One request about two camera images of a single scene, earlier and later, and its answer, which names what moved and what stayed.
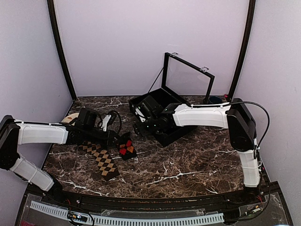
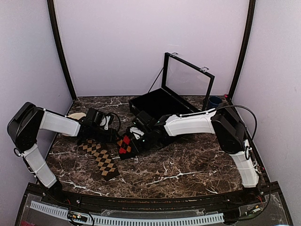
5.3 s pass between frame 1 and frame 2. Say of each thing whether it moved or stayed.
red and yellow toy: stayed
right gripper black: moved
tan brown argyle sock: stayed
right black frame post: stayed
